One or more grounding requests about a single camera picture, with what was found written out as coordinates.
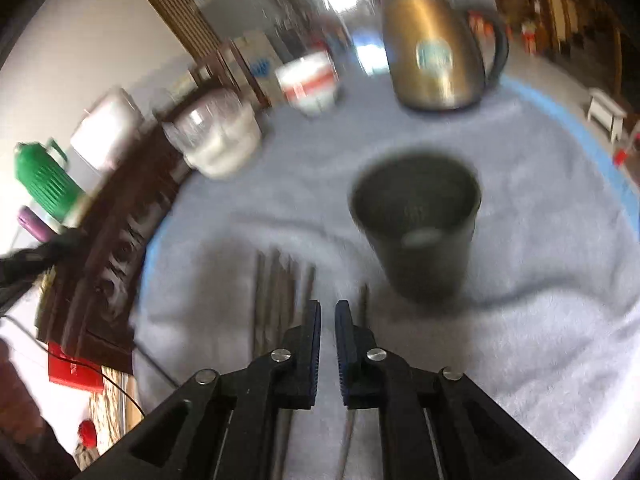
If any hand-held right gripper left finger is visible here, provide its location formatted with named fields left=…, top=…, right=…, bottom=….
left=75, top=300, right=322, bottom=480

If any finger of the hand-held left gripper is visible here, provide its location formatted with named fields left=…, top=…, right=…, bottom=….
left=30, top=229, right=92, bottom=273

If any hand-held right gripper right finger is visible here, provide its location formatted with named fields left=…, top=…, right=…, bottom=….
left=335, top=300, right=578, bottom=480

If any dark green utensil holder cup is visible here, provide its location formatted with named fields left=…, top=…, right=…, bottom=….
left=348, top=152, right=483, bottom=303

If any person's left forearm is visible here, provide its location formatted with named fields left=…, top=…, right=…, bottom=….
left=0, top=340, right=83, bottom=480

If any purple bottle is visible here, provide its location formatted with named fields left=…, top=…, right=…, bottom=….
left=17, top=205, right=61, bottom=246

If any dark carved wooden cabinet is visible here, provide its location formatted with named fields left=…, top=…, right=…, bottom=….
left=35, top=105, right=201, bottom=376

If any green thermos flask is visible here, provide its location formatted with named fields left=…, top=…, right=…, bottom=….
left=14, top=139, right=86, bottom=221

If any red box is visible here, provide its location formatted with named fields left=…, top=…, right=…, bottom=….
left=47, top=340, right=106, bottom=393

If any white rice cooker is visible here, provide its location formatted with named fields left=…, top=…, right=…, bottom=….
left=70, top=89, right=146, bottom=173

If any grey towel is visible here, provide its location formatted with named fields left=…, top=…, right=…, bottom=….
left=132, top=72, right=640, bottom=480

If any white enamel pot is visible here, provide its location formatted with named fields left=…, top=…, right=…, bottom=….
left=185, top=105, right=263, bottom=181

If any brown wooden chair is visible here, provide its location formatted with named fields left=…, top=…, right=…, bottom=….
left=192, top=42, right=271, bottom=111

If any white blue cardboard box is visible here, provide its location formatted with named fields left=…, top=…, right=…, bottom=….
left=235, top=30, right=286, bottom=106

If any brown wooden door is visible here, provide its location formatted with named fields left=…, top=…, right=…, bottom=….
left=127, top=0, right=223, bottom=61

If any grey refrigerator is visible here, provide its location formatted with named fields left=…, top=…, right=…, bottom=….
left=192, top=0, right=301, bottom=61

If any gold electric kettle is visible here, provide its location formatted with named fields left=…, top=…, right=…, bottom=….
left=381, top=0, right=510, bottom=111

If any white stool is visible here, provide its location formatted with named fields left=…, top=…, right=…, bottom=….
left=586, top=87, right=628, bottom=143

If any wooden stair railing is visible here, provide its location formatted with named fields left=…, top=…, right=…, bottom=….
left=490, top=0, right=626, bottom=96

